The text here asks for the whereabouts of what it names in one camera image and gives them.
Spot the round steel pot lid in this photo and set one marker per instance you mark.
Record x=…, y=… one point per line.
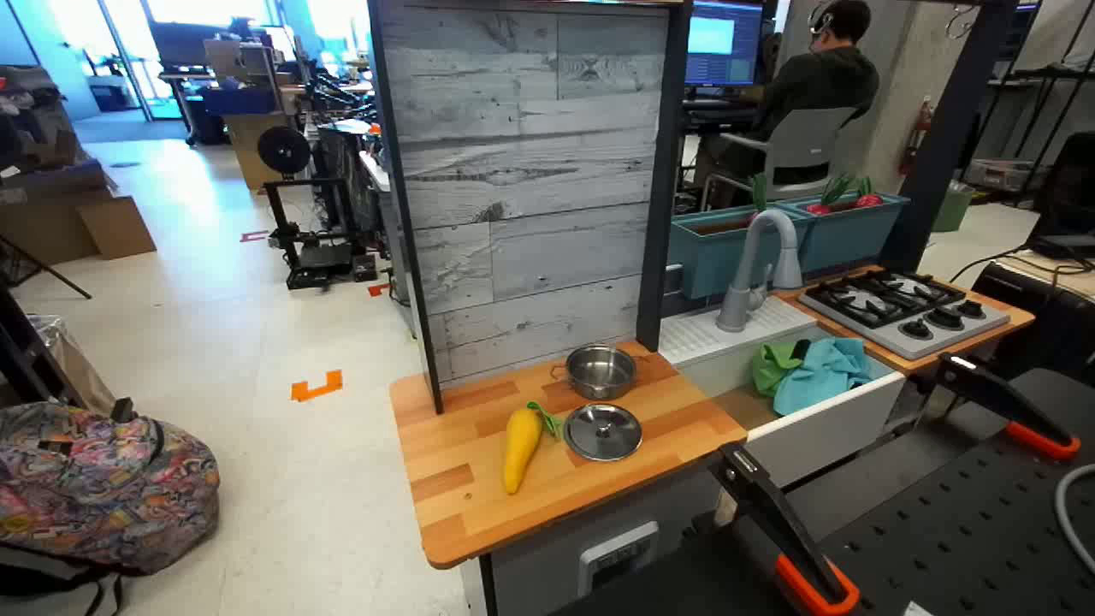
x=604, y=433

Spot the grey wood-pattern back panel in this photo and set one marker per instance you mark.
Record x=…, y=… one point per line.
x=523, y=174

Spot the yellow plush corn green leaves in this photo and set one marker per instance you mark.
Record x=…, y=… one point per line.
x=522, y=451

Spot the green cloth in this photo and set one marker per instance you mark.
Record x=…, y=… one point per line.
x=771, y=367

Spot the black 3D printer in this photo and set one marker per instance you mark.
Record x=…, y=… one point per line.
x=318, y=258

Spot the grey curved toy faucet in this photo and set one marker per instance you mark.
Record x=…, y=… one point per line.
x=775, y=243

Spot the grey cabinet with drawer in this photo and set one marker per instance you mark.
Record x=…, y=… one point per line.
x=534, y=570

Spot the teal cloth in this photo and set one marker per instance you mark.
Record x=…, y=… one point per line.
x=823, y=377

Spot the grey office chair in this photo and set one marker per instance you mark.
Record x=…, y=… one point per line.
x=797, y=141

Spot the white toy kitchen sink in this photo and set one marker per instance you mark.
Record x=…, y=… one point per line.
x=823, y=435

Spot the teal planter box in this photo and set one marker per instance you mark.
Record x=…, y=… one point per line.
x=842, y=234

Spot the computer monitor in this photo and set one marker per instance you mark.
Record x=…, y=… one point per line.
x=722, y=40

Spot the grey toy stove top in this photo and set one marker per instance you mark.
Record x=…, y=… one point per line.
x=900, y=308

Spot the seated person in dark shirt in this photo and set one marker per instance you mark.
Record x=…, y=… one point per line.
x=823, y=80

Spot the dark blue pillar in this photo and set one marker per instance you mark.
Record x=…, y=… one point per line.
x=944, y=124

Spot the cardboard box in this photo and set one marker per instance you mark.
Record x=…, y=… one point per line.
x=114, y=227

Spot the colourful patterned backpack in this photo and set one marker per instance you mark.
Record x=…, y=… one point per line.
x=104, y=490

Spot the black perforated table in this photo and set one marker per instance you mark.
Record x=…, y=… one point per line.
x=978, y=534

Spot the black office chair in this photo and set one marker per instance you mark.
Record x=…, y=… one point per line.
x=1071, y=192

